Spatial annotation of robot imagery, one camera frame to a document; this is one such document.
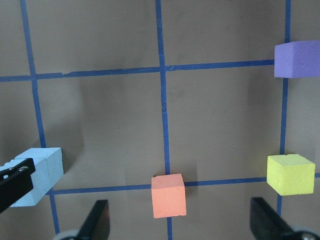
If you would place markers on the yellow block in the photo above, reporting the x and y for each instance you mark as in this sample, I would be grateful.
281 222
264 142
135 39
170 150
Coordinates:
290 174

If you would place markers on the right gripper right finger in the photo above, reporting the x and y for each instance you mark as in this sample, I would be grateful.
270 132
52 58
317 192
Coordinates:
266 224

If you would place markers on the purple block right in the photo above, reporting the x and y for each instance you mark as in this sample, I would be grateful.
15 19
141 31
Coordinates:
297 59

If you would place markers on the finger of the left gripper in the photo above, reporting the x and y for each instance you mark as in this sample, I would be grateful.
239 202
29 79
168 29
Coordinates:
16 182

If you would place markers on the orange block near right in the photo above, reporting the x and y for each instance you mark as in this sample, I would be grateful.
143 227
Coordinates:
168 196

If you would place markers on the light blue block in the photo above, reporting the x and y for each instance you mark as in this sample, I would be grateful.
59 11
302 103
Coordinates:
48 171

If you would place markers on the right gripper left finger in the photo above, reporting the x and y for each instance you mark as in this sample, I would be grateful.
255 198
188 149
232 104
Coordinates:
97 225

